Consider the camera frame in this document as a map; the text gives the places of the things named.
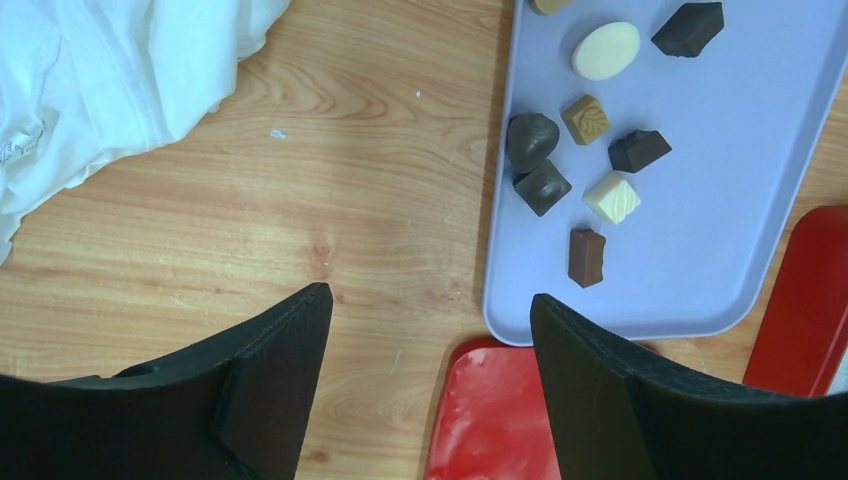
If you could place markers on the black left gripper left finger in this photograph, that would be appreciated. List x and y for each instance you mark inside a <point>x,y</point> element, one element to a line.
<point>235,405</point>

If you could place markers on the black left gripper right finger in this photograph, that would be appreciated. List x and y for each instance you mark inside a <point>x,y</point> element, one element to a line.
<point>620,411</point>

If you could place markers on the brown bar chocolate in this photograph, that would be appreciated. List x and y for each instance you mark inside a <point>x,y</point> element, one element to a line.
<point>586,257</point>

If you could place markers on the white ridged square chocolate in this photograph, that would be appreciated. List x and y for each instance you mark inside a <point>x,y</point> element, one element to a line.
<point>613,198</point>

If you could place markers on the dark square chocolate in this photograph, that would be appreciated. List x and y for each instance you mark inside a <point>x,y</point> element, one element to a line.
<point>542,188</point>

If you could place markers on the dark brown block chocolate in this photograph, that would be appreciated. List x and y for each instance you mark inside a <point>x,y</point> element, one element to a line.
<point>637,150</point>

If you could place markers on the dark shell chocolate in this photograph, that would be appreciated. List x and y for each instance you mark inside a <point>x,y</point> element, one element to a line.
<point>531,138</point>

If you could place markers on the tan square chocolate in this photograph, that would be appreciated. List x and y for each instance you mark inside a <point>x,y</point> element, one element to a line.
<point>585,120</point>

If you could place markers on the white oval chocolate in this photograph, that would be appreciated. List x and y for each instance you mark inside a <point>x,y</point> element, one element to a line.
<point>606,51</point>

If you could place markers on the dark pyramid chocolate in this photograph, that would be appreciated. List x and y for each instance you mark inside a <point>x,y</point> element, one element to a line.
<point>690,29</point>

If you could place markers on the tan round chocolate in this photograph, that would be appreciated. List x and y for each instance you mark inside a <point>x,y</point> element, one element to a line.
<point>548,7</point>

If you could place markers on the red box lid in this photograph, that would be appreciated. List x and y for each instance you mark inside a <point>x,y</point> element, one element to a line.
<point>492,421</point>

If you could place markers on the red box with white paper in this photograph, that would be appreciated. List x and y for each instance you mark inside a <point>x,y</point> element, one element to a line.
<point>801,345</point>

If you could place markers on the lavender plastic tray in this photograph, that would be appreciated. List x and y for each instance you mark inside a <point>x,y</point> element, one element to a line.
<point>742,118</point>

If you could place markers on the white crumpled cloth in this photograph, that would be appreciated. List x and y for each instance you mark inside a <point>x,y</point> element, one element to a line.
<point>85,83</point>

